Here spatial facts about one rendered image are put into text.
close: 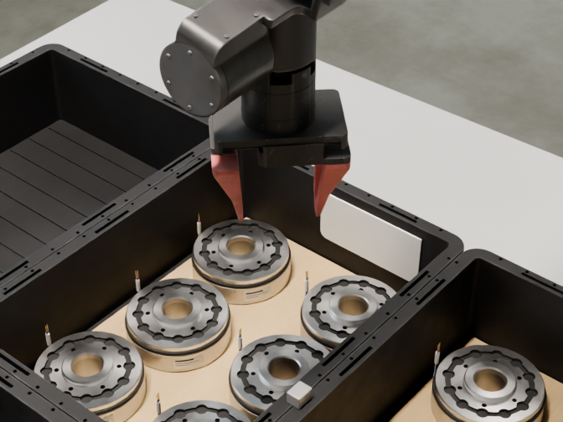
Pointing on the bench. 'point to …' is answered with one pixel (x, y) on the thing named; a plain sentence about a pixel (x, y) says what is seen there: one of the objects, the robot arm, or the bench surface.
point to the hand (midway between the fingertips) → (278, 206)
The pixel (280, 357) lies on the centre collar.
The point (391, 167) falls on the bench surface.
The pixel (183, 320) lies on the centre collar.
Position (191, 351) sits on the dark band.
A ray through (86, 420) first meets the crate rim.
